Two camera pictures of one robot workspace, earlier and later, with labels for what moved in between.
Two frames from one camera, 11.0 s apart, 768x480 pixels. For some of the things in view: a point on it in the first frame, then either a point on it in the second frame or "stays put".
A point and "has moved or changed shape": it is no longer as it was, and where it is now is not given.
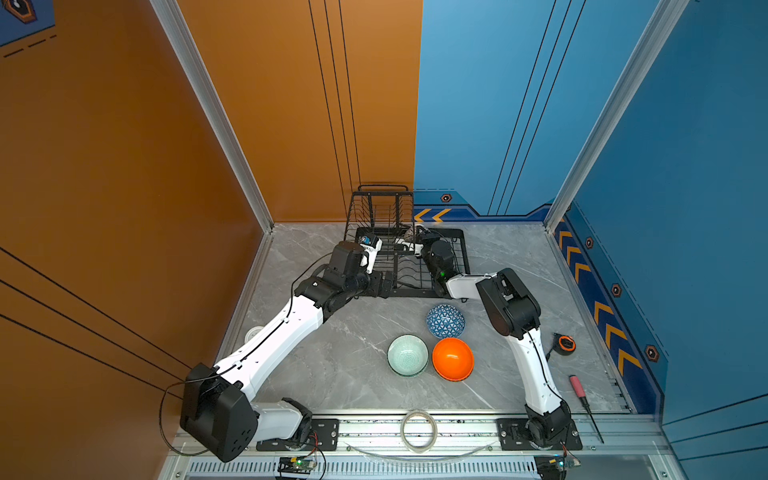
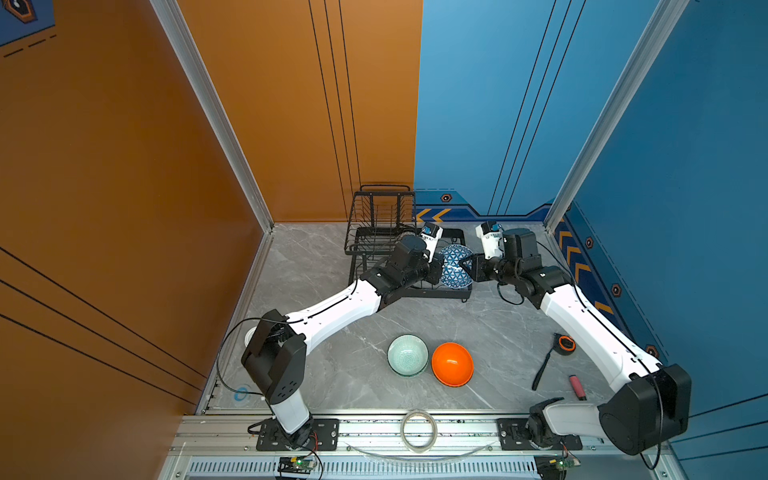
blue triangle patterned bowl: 445,321 has moved or changed shape
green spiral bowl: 407,355 stays put
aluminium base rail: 376,448 stays put
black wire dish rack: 387,211 stays put
